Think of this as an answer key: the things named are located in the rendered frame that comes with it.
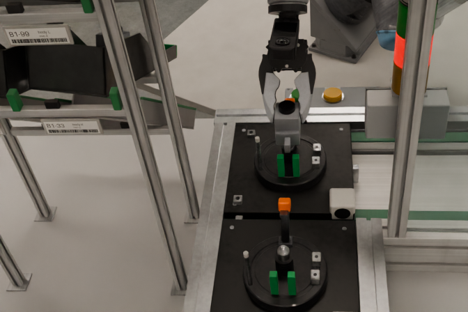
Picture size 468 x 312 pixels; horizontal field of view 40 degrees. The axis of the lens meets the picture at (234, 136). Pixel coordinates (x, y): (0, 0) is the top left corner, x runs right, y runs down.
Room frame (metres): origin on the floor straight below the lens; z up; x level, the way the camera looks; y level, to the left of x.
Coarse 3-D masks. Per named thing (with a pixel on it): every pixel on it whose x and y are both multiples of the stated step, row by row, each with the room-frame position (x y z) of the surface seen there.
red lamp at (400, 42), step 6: (396, 36) 0.72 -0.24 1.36; (396, 42) 0.72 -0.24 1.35; (402, 42) 0.71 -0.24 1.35; (396, 48) 0.72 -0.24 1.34; (402, 48) 0.71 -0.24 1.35; (396, 54) 0.71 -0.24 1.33; (402, 54) 0.70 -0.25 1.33; (396, 60) 0.71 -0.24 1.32; (402, 60) 0.70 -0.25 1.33; (402, 66) 0.70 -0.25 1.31
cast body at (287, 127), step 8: (280, 104) 0.88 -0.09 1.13; (288, 104) 0.87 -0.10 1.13; (296, 104) 0.88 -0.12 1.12; (280, 112) 0.87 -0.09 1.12; (288, 112) 0.86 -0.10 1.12; (296, 112) 0.86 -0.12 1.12; (280, 120) 0.85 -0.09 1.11; (288, 120) 0.85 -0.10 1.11; (296, 120) 0.84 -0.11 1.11; (280, 128) 0.85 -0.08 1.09; (288, 128) 0.85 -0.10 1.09; (296, 128) 0.84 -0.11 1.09; (280, 136) 0.84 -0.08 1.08; (288, 136) 0.84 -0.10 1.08; (296, 136) 0.84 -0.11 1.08; (280, 144) 0.84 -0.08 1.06; (288, 144) 0.82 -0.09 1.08; (296, 144) 0.84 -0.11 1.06; (288, 152) 0.82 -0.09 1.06
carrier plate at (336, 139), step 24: (240, 144) 0.95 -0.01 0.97; (336, 144) 0.91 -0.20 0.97; (240, 168) 0.88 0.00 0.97; (336, 168) 0.85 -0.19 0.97; (240, 192) 0.82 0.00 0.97; (264, 192) 0.81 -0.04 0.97; (288, 192) 0.80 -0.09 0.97; (312, 192) 0.79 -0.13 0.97; (264, 216) 0.76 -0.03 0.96; (312, 216) 0.75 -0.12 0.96
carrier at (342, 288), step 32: (224, 224) 0.75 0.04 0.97; (256, 224) 0.74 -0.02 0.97; (320, 224) 0.72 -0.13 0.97; (352, 224) 0.71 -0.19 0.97; (224, 256) 0.68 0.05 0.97; (256, 256) 0.65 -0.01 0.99; (288, 256) 0.61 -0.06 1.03; (320, 256) 0.63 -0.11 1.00; (352, 256) 0.64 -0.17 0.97; (224, 288) 0.61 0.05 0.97; (256, 288) 0.59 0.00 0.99; (288, 288) 0.57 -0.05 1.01; (320, 288) 0.58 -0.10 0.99; (352, 288) 0.58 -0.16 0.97
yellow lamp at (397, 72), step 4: (396, 68) 0.71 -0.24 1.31; (400, 68) 0.71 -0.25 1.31; (396, 72) 0.71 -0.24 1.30; (400, 72) 0.70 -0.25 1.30; (392, 76) 0.72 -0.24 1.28; (396, 76) 0.71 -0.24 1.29; (400, 76) 0.70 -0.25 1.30; (392, 80) 0.72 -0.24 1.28; (396, 80) 0.71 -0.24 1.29; (400, 80) 0.70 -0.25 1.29; (392, 84) 0.72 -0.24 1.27; (396, 84) 0.71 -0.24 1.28; (392, 88) 0.72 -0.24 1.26; (396, 88) 0.71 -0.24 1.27; (396, 92) 0.71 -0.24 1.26
